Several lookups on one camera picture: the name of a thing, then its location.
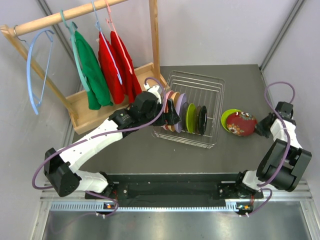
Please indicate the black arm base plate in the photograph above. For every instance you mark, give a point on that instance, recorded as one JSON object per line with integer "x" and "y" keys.
{"x": 210, "y": 189}

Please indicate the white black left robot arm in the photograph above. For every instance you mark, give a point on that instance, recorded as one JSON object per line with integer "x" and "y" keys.
{"x": 62, "y": 167}

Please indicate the wooden clothes rack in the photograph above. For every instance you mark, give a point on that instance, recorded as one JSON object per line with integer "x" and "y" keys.
{"x": 82, "y": 118}

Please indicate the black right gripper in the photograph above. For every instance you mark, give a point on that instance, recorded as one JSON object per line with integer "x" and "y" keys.
{"x": 259, "y": 129}

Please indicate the green shirt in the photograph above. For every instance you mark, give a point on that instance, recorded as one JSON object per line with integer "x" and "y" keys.
{"x": 98, "y": 94}

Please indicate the red shirt left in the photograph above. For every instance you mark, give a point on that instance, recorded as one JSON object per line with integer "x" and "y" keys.
{"x": 117, "y": 93}

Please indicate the red shirt right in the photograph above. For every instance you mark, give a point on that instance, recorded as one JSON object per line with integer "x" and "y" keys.
{"x": 130, "y": 84}

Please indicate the red floral plate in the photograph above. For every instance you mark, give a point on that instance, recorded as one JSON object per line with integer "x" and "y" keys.
{"x": 241, "y": 123}

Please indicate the metal wire dish rack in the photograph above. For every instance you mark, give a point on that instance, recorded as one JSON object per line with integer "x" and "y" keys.
{"x": 200, "y": 90}

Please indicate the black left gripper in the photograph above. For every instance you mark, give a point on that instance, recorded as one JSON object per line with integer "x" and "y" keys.
{"x": 171, "y": 117}

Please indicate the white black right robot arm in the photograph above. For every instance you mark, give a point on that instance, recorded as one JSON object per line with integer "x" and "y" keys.
{"x": 285, "y": 162}

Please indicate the yellow plastic plate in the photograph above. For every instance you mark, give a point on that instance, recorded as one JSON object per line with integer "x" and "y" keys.
{"x": 174, "y": 96}

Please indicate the light blue empty hanger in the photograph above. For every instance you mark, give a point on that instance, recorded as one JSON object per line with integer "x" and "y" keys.
{"x": 36, "y": 101}

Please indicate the pink plastic plate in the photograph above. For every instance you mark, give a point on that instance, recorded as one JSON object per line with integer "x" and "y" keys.
{"x": 168, "y": 96}

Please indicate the dark plate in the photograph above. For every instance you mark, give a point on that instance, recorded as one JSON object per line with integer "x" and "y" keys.
{"x": 196, "y": 119}

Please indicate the pink hanger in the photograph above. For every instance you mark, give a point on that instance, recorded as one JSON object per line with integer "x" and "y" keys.
{"x": 112, "y": 28}

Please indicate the black plate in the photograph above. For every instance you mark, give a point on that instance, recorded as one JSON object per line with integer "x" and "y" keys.
{"x": 202, "y": 121}

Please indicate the teal hanger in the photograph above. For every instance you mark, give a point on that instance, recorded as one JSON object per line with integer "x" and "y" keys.
{"x": 72, "y": 27}

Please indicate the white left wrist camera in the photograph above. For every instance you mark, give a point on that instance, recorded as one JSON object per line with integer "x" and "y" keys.
{"x": 155, "y": 90}

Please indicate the red shirt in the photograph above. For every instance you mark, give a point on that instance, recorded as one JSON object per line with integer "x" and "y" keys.
{"x": 130, "y": 84}
{"x": 117, "y": 93}

